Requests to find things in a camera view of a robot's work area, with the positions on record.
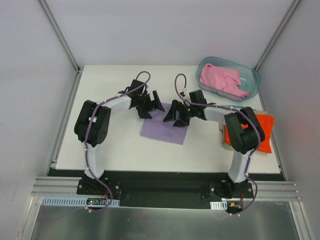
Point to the folded orange t shirt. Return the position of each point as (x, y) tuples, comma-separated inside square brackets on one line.
[(267, 123)]

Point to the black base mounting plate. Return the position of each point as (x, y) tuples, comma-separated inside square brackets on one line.
[(177, 190)]

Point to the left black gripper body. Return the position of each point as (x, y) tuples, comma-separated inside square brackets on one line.
[(148, 104)]

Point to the white cable duct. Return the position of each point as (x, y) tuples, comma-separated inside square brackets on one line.
[(219, 205), (63, 201)]

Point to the right aluminium frame post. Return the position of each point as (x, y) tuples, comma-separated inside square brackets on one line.
[(278, 32)]

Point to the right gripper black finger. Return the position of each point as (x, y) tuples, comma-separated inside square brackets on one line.
[(172, 113), (181, 123)]

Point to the aluminium frame post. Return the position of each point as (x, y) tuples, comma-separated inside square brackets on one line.
[(278, 32), (58, 33)]

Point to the folded teal t shirt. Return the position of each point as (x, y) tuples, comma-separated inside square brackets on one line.
[(234, 106)]

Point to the left aluminium frame post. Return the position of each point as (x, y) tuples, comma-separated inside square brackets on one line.
[(58, 33)]

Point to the right white cable duct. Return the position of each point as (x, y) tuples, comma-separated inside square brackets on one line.
[(219, 205)]

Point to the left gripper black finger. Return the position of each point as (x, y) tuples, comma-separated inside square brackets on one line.
[(156, 103), (144, 115)]

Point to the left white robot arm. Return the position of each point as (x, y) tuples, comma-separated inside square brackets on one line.
[(92, 124)]

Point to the pink t shirt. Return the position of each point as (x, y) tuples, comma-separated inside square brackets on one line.
[(224, 79)]

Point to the clear blue plastic bin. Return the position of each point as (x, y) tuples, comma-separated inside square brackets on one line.
[(250, 78)]

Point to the left white cable duct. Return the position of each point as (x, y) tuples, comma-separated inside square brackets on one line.
[(63, 201)]

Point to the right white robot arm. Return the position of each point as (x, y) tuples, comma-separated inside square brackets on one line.
[(244, 131)]

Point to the purple t shirt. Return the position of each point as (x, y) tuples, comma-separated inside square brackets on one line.
[(156, 129)]

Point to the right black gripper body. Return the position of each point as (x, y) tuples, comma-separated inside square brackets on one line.
[(181, 111)]

